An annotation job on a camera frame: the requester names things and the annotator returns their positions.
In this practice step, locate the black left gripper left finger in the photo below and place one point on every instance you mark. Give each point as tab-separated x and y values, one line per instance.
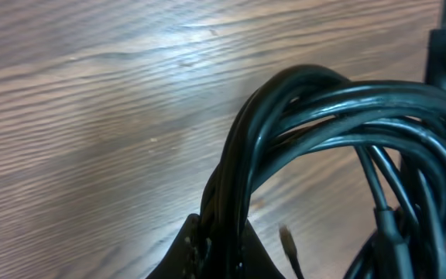
186	256

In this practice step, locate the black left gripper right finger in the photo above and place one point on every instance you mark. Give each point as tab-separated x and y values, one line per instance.
257	263

